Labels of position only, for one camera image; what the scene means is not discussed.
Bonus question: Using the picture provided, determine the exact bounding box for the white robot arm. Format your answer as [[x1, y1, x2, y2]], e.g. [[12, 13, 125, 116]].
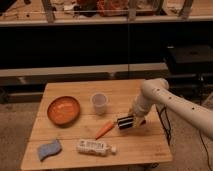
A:
[[129, 78, 213, 140]]

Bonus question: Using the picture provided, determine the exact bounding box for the orange carrot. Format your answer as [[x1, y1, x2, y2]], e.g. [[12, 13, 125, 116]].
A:
[[95, 121, 115, 139]]

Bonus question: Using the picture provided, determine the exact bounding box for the white plastic bottle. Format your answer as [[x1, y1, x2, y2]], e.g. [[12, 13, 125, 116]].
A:
[[76, 139, 117, 156]]

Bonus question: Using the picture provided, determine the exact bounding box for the wooden table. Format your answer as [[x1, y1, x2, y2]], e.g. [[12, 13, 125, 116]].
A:
[[21, 80, 172, 171]]

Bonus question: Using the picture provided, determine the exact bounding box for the black box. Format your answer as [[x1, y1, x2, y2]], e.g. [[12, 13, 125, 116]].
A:
[[165, 45, 213, 74]]

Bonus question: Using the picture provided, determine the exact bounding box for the orange bowl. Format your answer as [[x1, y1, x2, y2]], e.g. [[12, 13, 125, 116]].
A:
[[47, 96, 80, 126]]

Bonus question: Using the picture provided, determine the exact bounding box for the blue sponge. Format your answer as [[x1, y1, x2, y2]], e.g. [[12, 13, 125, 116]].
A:
[[37, 139, 62, 161]]

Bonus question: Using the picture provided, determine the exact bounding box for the long wooden bench shelf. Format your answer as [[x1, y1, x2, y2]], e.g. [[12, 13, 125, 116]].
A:
[[0, 63, 168, 86]]

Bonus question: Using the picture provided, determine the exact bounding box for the black cable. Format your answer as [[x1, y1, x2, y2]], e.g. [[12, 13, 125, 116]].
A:
[[155, 103, 173, 146]]

